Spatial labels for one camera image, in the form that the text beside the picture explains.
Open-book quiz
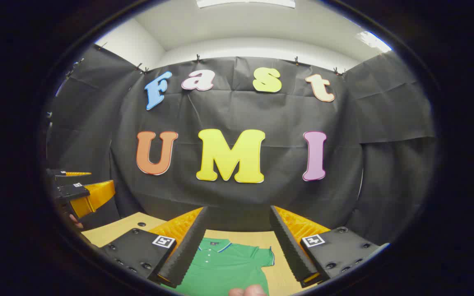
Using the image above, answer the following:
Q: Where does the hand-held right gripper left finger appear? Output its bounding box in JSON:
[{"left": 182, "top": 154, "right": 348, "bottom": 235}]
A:
[{"left": 99, "top": 206, "right": 209, "bottom": 288}]

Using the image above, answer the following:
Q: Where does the long white ceiling light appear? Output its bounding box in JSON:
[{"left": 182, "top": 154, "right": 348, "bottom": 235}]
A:
[{"left": 196, "top": 0, "right": 296, "bottom": 9}]

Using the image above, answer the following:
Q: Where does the green T-shirt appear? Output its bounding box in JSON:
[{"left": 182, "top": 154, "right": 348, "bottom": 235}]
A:
[{"left": 171, "top": 237, "right": 275, "bottom": 296}]

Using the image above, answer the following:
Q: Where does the square white ceiling light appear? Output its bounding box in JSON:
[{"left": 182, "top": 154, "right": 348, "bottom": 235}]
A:
[{"left": 355, "top": 31, "right": 392, "bottom": 53}]

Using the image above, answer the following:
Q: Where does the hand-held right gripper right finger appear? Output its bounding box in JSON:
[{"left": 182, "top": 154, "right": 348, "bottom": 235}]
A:
[{"left": 269, "top": 206, "right": 390, "bottom": 288}]

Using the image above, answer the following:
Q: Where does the black backdrop cloth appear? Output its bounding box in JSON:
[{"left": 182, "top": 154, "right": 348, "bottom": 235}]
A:
[{"left": 47, "top": 44, "right": 436, "bottom": 247}]

